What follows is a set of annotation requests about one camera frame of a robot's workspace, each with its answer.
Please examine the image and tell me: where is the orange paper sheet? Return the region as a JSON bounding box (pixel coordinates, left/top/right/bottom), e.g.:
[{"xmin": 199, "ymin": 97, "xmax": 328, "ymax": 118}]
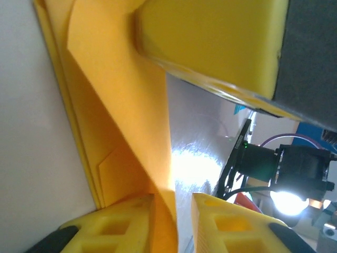
[{"xmin": 33, "ymin": 0, "xmax": 180, "ymax": 253}]

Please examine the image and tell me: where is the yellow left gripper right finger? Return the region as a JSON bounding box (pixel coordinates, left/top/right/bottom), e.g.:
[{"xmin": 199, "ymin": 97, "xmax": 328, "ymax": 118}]
[{"xmin": 192, "ymin": 192, "xmax": 316, "ymax": 253}]

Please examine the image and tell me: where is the purple cable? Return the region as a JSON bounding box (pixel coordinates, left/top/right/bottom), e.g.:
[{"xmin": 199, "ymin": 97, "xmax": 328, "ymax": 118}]
[{"xmin": 260, "ymin": 133, "xmax": 323, "ymax": 148}]

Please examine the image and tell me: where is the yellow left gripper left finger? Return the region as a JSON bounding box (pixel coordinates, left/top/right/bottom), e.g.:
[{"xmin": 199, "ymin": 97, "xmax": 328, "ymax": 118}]
[{"xmin": 26, "ymin": 193, "xmax": 156, "ymax": 253}]

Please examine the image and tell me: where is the aluminium rail frame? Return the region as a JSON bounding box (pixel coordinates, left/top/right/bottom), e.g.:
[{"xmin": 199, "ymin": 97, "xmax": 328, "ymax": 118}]
[{"xmin": 313, "ymin": 202, "xmax": 337, "ymax": 243}]

